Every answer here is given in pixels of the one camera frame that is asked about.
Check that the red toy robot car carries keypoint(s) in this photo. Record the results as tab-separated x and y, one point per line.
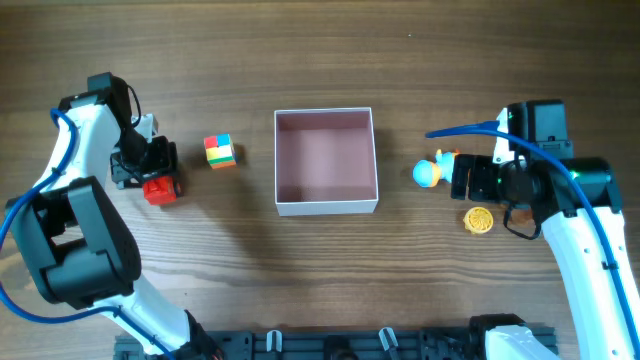
162	190

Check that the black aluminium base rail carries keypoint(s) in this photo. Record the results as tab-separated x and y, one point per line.
427	343

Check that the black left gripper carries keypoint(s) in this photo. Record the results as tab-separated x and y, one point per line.
168	165

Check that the colourful puzzle cube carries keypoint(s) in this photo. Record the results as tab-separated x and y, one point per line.
220	151

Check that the yellow round plastic toy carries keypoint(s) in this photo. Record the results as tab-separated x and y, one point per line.
478	220

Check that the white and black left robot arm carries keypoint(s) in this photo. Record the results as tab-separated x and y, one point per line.
76	246

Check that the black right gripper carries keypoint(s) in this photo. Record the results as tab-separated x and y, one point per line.
470	176

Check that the blue and orange toy figure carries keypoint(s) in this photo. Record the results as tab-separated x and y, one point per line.
428	174

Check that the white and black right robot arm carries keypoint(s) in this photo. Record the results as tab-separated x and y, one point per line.
576	207

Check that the white box with pink interior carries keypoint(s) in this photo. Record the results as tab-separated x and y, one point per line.
325	162

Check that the brown plush toy with carrot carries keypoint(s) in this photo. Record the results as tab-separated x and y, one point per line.
518	216

